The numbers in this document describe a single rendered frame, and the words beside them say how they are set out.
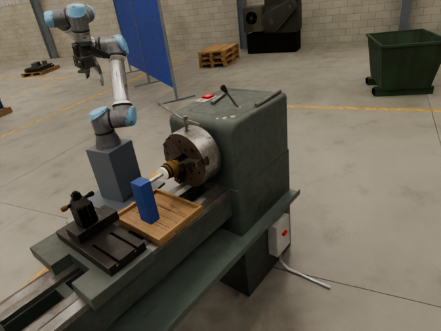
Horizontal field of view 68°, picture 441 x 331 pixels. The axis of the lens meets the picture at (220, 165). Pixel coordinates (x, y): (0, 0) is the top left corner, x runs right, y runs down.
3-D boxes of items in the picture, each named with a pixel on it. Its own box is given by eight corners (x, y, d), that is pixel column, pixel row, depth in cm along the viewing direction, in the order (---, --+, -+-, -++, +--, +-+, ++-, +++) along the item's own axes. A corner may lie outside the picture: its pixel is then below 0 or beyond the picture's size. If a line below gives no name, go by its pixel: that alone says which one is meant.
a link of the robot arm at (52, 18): (86, 43, 199) (40, 3, 150) (104, 41, 198) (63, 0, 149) (88, 62, 198) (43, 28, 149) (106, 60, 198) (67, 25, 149)
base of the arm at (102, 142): (90, 148, 199) (86, 133, 195) (109, 138, 210) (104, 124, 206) (108, 151, 192) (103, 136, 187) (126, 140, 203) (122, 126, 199)
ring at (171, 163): (168, 155, 171) (156, 163, 165) (181, 159, 165) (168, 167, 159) (172, 171, 175) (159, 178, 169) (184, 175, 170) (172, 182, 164)
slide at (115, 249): (92, 218, 164) (89, 211, 162) (146, 249, 138) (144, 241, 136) (58, 238, 152) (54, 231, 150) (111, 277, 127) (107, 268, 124)
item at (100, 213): (107, 212, 159) (104, 203, 156) (119, 219, 153) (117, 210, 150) (69, 236, 145) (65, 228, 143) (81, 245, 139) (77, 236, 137)
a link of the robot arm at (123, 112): (115, 129, 200) (104, 41, 198) (140, 126, 199) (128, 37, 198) (108, 127, 188) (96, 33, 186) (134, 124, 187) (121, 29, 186)
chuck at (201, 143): (178, 169, 196) (171, 121, 180) (218, 186, 179) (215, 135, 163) (167, 175, 191) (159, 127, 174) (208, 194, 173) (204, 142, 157)
